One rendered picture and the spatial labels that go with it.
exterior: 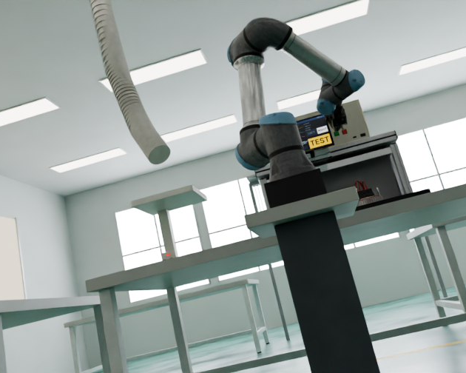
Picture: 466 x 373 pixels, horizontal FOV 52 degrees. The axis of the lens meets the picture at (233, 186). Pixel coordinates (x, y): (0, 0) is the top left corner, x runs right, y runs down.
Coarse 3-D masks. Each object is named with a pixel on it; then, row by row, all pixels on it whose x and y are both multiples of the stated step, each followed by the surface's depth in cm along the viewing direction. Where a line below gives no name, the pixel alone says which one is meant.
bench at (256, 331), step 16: (208, 288) 505; (224, 288) 500; (256, 288) 575; (144, 304) 512; (160, 304) 509; (256, 304) 571; (80, 320) 521; (224, 336) 570; (256, 336) 488; (160, 352) 580; (80, 368) 517; (96, 368) 552
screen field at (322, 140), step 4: (320, 136) 230; (324, 136) 230; (328, 136) 229; (308, 140) 231; (312, 140) 230; (316, 140) 230; (320, 140) 230; (324, 140) 229; (328, 140) 229; (312, 144) 230; (316, 144) 230; (320, 144) 229; (324, 144) 229
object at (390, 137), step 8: (376, 136) 222; (384, 136) 222; (392, 136) 221; (344, 144) 224; (352, 144) 223; (360, 144) 223; (368, 144) 222; (376, 144) 222; (384, 144) 225; (336, 152) 224; (344, 152) 223; (352, 152) 226; (360, 152) 246; (328, 160) 246; (336, 160) 249; (264, 168) 229; (256, 176) 229; (264, 176) 231
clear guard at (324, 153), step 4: (324, 148) 205; (316, 152) 204; (320, 152) 203; (324, 152) 202; (328, 152) 201; (308, 156) 203; (316, 156) 202; (320, 156) 200; (324, 156) 200; (328, 156) 199; (312, 160) 200; (316, 160) 199; (320, 160) 221; (324, 160) 223; (316, 164) 228; (320, 164) 230
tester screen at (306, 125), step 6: (306, 120) 233; (312, 120) 232; (318, 120) 232; (324, 120) 231; (300, 126) 233; (306, 126) 232; (312, 126) 232; (318, 126) 231; (300, 132) 232; (324, 132) 230; (306, 138) 231; (306, 144) 230
